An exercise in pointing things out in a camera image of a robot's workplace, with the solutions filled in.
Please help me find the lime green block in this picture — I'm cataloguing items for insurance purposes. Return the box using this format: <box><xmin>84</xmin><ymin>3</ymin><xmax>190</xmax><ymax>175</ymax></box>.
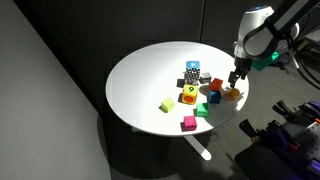
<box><xmin>160</xmin><ymin>97</ymin><xmax>176</xmax><ymax>113</ymax></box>

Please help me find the purple clamp with orange handle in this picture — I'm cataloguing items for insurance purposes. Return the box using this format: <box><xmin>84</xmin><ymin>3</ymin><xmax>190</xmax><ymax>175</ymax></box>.
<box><xmin>265</xmin><ymin>121</ymin><xmax>302</xmax><ymax>152</ymax></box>

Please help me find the orange block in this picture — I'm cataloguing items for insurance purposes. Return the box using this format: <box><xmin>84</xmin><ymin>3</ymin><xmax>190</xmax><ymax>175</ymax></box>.
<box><xmin>209</xmin><ymin>77</ymin><xmax>224</xmax><ymax>92</ymax></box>

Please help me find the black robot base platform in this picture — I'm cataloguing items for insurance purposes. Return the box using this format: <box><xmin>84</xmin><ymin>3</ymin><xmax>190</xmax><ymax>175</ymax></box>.
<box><xmin>234</xmin><ymin>142</ymin><xmax>303</xmax><ymax>180</ymax></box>

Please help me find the blue block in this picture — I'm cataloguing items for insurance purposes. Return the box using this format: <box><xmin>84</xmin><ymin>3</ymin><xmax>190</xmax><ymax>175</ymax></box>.
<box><xmin>208</xmin><ymin>90</ymin><xmax>222</xmax><ymax>105</ymax></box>

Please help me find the black spring clamp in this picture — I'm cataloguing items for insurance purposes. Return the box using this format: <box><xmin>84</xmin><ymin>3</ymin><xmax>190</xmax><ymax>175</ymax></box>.
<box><xmin>238</xmin><ymin>118</ymin><xmax>265</xmax><ymax>145</ymax></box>
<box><xmin>272</xmin><ymin>100</ymin><xmax>302</xmax><ymax>122</ymax></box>

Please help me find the plush cube with blue face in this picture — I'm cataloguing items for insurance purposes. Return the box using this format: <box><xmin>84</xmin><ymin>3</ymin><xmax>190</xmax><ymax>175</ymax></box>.
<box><xmin>185</xmin><ymin>60</ymin><xmax>201</xmax><ymax>76</ymax></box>

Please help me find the black cable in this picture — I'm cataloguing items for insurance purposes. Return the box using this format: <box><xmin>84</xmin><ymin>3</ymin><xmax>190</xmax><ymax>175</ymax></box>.
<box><xmin>288</xmin><ymin>31</ymin><xmax>320</xmax><ymax>89</ymax></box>

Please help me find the white table leg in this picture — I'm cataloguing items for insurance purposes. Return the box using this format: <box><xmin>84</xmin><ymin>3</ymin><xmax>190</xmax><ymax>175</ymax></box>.
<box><xmin>183</xmin><ymin>134</ymin><xmax>213</xmax><ymax>162</ymax></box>

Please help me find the wooden side table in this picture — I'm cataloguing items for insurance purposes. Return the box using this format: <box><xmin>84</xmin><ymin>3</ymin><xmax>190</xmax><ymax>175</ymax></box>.
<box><xmin>295</xmin><ymin>29</ymin><xmax>320</xmax><ymax>62</ymax></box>

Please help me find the perforated metal breadboard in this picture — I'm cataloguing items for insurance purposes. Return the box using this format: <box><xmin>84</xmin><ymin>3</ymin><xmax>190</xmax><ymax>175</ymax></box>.
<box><xmin>289</xmin><ymin>121</ymin><xmax>320</xmax><ymax>178</ymax></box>

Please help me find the grey studded block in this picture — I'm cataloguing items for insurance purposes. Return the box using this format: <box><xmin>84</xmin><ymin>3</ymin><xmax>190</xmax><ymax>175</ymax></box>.
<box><xmin>199</xmin><ymin>71</ymin><xmax>213</xmax><ymax>85</ymax></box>

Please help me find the pink block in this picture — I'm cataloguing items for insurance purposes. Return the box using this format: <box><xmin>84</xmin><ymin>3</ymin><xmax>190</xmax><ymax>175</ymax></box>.
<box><xmin>182</xmin><ymin>115</ymin><xmax>198</xmax><ymax>132</ymax></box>

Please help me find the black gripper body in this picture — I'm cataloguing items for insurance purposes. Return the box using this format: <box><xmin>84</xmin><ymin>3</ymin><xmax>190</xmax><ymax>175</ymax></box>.
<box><xmin>233</xmin><ymin>55</ymin><xmax>253</xmax><ymax>73</ymax></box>

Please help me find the orange plush cube with number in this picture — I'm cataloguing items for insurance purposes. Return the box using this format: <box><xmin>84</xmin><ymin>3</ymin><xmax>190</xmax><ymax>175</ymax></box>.
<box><xmin>181</xmin><ymin>84</ymin><xmax>200</xmax><ymax>106</ymax></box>

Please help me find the purple spring clamp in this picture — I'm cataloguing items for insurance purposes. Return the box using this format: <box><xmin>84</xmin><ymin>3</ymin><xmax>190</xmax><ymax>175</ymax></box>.
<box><xmin>297</xmin><ymin>100</ymin><xmax>320</xmax><ymax>118</ymax></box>

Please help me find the orange yellow toy apple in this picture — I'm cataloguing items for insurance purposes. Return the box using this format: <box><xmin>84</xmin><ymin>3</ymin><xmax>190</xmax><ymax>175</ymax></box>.
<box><xmin>227</xmin><ymin>87</ymin><xmax>241</xmax><ymax>100</ymax></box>

